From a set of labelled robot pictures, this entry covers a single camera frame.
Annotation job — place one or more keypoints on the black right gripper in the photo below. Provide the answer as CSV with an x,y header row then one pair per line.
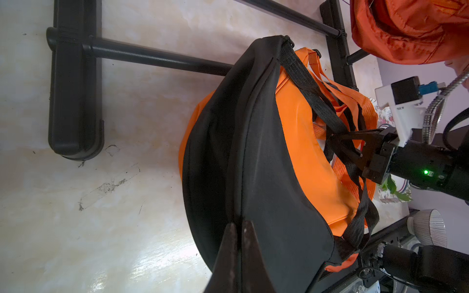
x,y
433,167

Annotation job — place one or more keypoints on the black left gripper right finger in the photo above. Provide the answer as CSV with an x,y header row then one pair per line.
x,y
254,276

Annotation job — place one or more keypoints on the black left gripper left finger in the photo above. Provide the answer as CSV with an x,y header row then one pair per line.
x,y
225,273

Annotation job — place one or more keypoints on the black fanny pack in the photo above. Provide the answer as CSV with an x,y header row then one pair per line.
x,y
261,186

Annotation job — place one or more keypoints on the red orange fanny pack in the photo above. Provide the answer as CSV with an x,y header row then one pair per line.
x,y
411,32

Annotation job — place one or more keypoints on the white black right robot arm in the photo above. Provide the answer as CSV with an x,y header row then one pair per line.
x,y
430,268

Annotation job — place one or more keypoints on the orange bag bottom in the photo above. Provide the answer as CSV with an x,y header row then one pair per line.
x,y
321,175

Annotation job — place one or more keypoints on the floral placemat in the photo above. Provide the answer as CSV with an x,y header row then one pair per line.
x,y
385,122

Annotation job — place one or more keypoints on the silver flexible conduit right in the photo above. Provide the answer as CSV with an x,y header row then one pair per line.
x,y
434,110

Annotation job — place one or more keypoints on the white ribbed lamp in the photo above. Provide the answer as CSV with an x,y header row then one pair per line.
x,y
428,227

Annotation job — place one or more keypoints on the dark grey clothes rack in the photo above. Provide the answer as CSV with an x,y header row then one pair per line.
x,y
76,129

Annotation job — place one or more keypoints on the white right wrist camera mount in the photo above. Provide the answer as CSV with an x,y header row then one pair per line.
x,y
405,100

